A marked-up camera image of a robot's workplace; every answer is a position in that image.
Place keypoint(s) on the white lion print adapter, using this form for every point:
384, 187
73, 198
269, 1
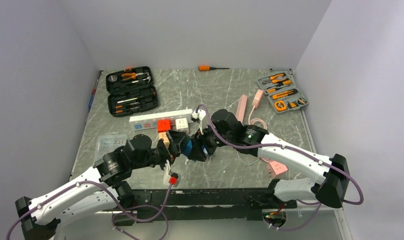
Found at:
182, 125

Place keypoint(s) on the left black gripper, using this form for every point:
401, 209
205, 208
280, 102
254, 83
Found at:
175, 138

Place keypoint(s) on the pink cube socket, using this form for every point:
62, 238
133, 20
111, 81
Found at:
276, 169

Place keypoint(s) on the black plastic tool case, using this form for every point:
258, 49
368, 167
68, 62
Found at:
131, 91

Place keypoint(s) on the blue cube adapter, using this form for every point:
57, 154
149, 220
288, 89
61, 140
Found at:
188, 148

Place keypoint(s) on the orange black combination pliers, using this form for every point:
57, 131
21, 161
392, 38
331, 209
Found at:
275, 79

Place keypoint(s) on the grey plastic tool case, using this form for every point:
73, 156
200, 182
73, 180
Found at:
300, 97

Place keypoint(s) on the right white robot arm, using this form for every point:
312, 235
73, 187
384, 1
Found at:
326, 179

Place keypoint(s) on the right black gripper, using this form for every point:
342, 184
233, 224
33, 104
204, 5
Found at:
198, 152

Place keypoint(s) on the black hex key set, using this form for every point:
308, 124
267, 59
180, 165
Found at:
293, 104

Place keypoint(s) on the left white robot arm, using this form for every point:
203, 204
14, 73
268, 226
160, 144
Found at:
102, 186

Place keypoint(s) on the orange tape measure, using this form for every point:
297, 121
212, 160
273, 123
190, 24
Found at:
280, 106

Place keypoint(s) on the red cube adapter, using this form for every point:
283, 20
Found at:
164, 125

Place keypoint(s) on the orange handled screwdriver upper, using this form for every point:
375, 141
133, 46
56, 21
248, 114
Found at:
280, 85

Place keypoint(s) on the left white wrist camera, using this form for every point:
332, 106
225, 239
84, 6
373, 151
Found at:
170, 177

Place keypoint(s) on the loose orange screwdriver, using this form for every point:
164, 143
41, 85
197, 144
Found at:
206, 68

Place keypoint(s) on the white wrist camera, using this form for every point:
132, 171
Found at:
170, 177
199, 116

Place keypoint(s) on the beige cube adapter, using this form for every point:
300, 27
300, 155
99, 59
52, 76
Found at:
163, 136

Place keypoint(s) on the orange black utility knife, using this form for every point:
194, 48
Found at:
284, 94

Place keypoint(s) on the white multicolour power strip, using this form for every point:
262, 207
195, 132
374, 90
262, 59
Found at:
150, 121

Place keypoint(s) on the clear plastic screw box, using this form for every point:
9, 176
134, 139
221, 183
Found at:
108, 143

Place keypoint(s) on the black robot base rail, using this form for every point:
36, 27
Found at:
207, 204

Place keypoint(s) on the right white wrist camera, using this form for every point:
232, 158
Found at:
199, 116

